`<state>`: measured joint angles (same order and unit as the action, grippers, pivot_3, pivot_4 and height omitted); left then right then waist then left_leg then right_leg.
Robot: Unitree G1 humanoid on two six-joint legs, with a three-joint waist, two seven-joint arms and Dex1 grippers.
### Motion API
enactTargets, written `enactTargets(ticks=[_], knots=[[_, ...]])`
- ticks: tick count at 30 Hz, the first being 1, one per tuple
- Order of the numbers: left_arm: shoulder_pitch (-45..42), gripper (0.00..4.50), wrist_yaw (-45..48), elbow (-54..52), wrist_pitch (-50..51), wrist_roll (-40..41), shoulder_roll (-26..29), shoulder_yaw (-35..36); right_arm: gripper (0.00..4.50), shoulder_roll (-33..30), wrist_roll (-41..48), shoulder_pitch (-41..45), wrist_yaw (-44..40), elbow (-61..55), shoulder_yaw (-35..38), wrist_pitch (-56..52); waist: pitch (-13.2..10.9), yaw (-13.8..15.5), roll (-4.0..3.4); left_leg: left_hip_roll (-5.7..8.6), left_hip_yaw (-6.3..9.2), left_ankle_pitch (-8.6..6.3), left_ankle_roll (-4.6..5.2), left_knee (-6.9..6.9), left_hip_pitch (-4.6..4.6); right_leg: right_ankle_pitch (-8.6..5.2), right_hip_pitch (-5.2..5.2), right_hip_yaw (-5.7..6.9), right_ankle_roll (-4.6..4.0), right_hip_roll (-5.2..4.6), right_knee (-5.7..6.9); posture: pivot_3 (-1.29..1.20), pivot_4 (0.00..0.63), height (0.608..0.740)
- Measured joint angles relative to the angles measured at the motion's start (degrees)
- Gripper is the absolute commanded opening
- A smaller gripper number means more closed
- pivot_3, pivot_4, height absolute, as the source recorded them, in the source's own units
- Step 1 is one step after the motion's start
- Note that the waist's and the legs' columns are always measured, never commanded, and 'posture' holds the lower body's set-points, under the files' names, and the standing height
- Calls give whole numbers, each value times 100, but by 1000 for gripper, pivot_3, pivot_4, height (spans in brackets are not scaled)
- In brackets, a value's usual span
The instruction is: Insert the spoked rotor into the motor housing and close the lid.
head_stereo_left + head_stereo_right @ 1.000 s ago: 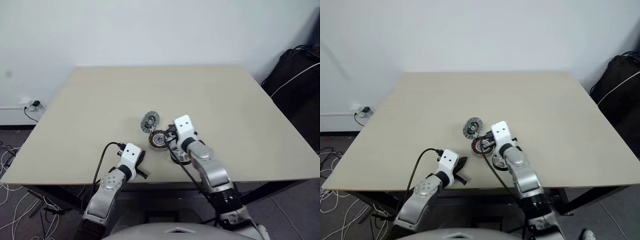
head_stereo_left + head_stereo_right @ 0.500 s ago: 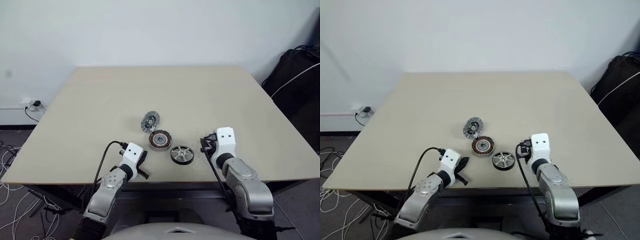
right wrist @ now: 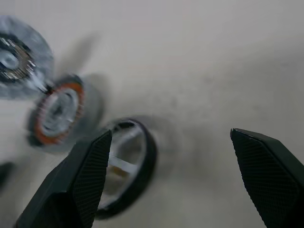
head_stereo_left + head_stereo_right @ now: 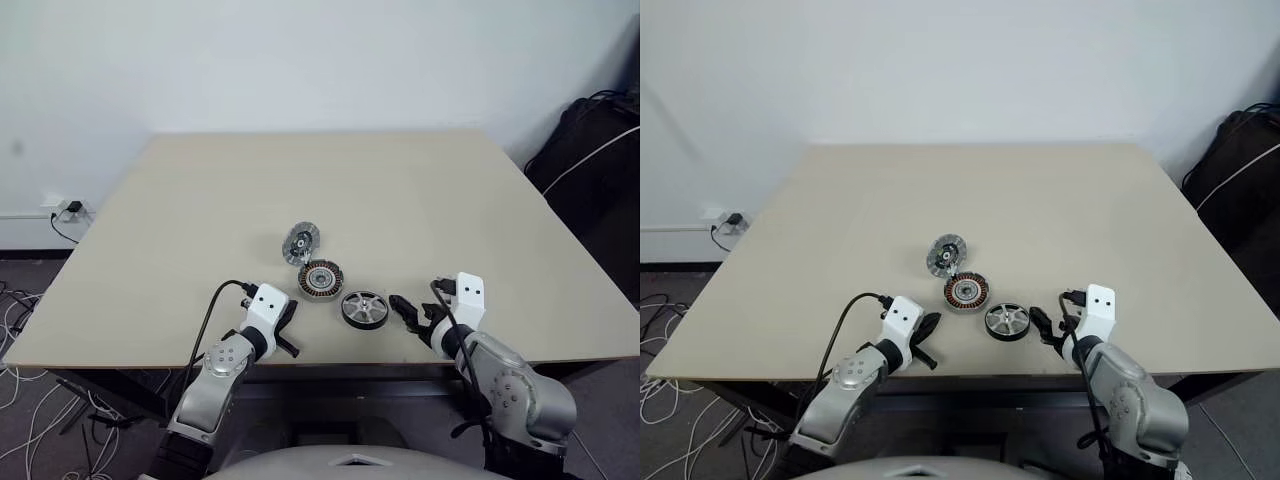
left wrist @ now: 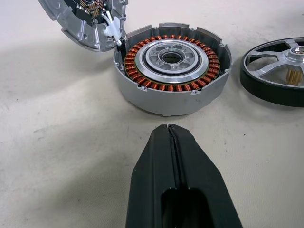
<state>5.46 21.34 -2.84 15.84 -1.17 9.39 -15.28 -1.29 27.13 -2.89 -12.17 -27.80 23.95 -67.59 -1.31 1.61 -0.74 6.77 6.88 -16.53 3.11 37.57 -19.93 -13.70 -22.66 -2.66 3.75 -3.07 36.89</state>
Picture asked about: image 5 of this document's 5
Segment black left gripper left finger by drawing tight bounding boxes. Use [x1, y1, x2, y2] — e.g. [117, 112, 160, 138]
[125, 124, 178, 228]

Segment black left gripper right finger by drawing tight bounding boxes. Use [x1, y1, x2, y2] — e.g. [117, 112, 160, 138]
[169, 124, 243, 228]

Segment silver spoked rotor black rim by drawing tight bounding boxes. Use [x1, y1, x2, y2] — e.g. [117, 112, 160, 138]
[239, 37, 304, 109]

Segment silver motor housing lid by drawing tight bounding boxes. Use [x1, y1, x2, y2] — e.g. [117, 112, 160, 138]
[38, 0, 130, 52]

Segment silver motor housing copper windings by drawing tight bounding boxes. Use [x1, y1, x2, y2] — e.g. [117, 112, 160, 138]
[112, 22, 232, 117]

